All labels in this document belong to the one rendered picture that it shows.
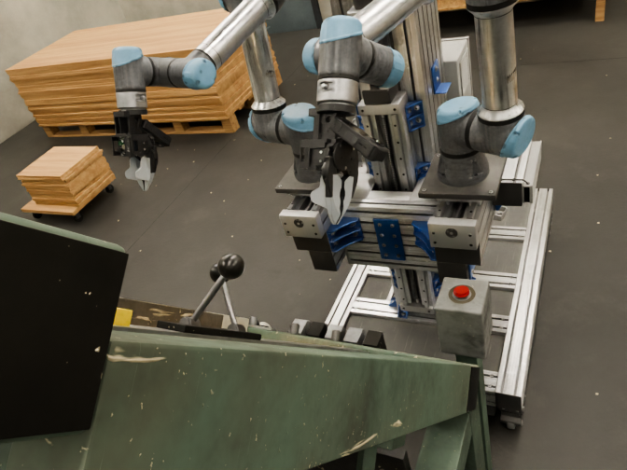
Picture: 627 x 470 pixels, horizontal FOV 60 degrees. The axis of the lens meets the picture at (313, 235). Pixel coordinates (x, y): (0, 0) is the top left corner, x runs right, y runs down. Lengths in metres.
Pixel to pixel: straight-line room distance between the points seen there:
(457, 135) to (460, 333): 0.53
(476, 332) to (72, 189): 3.51
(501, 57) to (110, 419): 1.23
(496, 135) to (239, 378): 1.17
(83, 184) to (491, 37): 3.60
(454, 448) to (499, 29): 0.95
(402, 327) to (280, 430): 1.90
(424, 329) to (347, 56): 1.56
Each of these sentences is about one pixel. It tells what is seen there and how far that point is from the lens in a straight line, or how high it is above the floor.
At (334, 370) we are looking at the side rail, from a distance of 0.57.
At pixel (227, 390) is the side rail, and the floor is 1.67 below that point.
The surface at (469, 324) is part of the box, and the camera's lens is 1.45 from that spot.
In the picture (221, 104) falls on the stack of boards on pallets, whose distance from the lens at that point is 4.80.
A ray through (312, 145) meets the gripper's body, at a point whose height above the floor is 1.52.
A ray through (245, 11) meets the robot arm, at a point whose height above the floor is 1.62.
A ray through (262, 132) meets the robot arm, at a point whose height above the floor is 1.20.
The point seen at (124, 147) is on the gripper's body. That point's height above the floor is 1.44.
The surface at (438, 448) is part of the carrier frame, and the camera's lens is 1.37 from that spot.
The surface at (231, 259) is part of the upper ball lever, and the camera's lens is 0.76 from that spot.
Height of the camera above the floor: 1.97
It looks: 36 degrees down
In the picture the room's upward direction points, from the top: 18 degrees counter-clockwise
